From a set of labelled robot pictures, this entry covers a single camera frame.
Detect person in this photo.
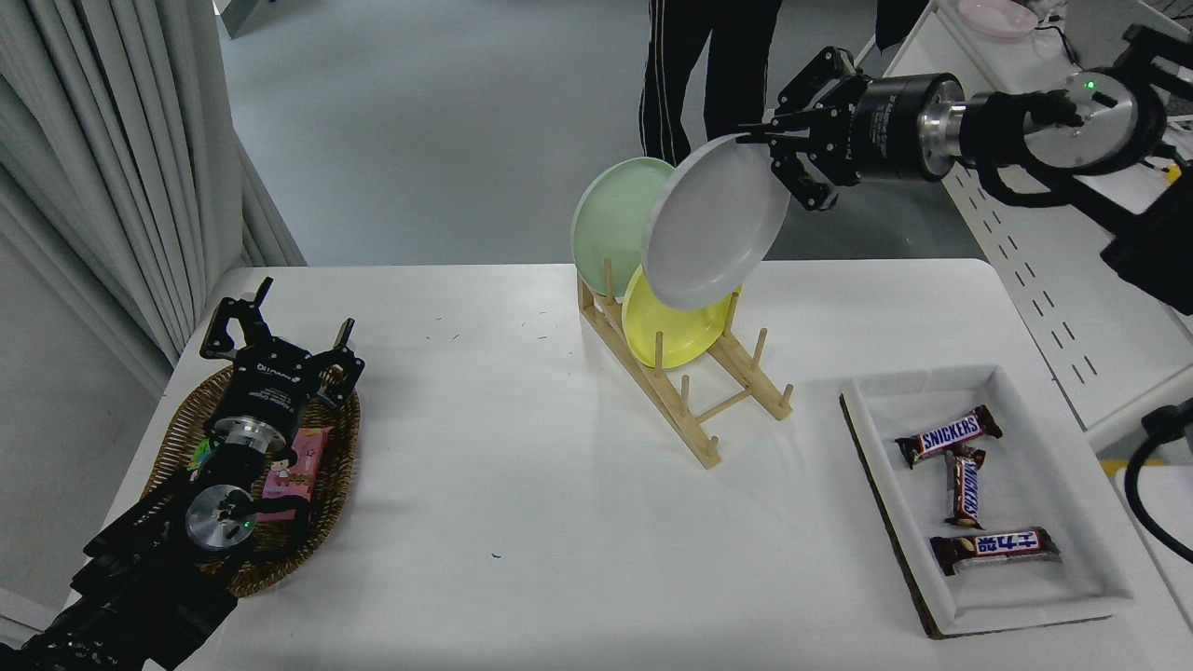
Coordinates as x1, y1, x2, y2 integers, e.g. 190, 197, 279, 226
639, 0, 784, 169

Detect yellow plate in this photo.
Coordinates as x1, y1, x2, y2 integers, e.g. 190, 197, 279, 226
622, 264, 742, 369

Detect brown wicker basket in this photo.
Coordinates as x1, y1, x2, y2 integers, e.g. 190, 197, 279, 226
142, 363, 362, 598

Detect Snickers bar with Chinese print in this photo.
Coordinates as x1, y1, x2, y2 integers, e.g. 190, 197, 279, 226
929, 527, 1062, 576

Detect green plate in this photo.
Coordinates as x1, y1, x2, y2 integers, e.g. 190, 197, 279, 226
571, 157, 677, 299

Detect pink plate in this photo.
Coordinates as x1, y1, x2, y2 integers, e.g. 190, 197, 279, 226
955, 0, 1038, 38

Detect pink snack bar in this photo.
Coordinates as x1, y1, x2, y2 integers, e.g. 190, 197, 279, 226
256, 427, 334, 523

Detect grey curtain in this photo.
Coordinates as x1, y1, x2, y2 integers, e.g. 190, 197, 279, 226
0, 0, 309, 397

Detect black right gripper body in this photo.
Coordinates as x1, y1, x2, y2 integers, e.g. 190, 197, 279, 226
850, 75, 934, 184

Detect grey plate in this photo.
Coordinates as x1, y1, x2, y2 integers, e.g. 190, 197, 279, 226
641, 133, 791, 311

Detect white rectangular tray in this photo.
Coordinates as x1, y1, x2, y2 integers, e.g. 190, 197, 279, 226
839, 363, 1136, 639

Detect long Snickers bar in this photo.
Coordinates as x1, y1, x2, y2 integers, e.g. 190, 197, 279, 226
895, 405, 1005, 469

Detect white desk with perforated panel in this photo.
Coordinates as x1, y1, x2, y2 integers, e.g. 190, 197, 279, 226
830, 0, 1193, 453

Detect black cable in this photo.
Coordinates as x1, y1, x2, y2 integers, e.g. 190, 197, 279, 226
1030, 23, 1082, 66

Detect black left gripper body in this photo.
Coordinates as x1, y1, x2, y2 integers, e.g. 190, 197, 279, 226
219, 339, 319, 435

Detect short Snickers bar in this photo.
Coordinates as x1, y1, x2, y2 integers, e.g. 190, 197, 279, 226
943, 445, 987, 529

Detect wooden plate rack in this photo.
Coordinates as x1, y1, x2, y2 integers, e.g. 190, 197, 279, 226
576, 256, 795, 469

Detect white side table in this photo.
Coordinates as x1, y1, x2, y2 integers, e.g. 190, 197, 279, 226
1114, 463, 1193, 635

